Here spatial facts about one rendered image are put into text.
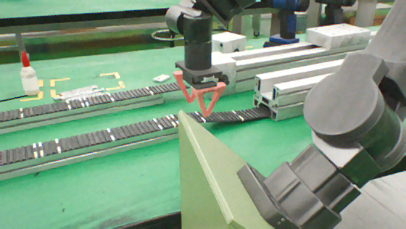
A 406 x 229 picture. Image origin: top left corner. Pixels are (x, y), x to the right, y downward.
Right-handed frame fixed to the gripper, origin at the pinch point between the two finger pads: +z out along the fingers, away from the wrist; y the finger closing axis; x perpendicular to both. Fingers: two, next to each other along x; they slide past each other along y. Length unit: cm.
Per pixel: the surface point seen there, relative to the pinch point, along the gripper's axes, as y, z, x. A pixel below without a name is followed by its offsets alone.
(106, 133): 1.2, 2.5, 20.3
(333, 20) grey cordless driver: 34, -5, -73
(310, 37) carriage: 21, -4, -50
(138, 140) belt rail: -1.3, 4.3, 14.5
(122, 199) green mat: -16.3, 5.7, 22.5
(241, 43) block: 33.3, -1.6, -32.5
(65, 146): 0.0, 2.5, 28.4
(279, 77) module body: 1.7, -1.9, -23.4
